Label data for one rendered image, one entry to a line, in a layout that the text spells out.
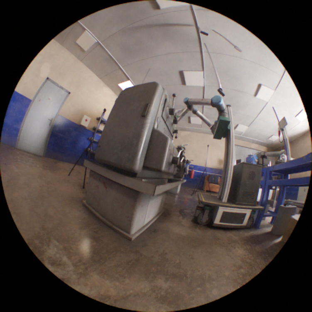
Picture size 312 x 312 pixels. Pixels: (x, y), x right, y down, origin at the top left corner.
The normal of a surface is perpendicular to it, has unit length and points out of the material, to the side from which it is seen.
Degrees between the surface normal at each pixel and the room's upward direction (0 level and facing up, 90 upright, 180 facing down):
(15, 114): 90
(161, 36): 180
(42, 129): 90
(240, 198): 90
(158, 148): 90
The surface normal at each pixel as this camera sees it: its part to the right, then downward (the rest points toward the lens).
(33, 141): 0.91, 0.16
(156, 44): -0.23, 0.96
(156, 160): -0.35, -0.22
